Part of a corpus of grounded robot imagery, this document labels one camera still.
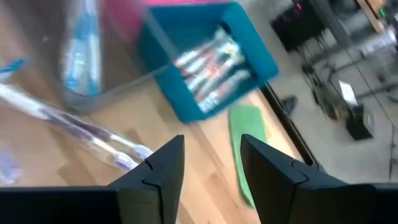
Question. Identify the green plastic lid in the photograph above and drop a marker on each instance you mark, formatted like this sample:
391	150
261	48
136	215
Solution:
245	124

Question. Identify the blue plastic bin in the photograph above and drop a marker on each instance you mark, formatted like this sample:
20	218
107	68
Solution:
261	62

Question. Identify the blue toothbrush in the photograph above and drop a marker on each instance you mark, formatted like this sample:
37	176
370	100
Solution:
73	62
93	46
12	67

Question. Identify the black equipment box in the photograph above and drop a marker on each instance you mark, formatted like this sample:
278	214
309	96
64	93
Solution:
359	124

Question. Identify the plastic-wrapped toothbrush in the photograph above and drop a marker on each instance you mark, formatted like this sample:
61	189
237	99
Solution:
21	101

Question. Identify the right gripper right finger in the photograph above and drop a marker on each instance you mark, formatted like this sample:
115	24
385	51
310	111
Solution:
270	177

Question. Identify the clear smoky plastic bin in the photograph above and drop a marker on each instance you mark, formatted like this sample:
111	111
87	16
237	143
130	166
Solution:
124	62

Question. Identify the purple toothbrush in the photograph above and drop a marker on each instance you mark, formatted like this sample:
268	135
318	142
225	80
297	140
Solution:
124	160
7	165

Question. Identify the red plastic bin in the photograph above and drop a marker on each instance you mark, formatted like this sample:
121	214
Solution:
124	15

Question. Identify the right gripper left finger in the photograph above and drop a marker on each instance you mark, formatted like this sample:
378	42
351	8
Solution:
164	174

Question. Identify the black equipment cart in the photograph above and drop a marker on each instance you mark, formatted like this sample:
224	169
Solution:
295	28

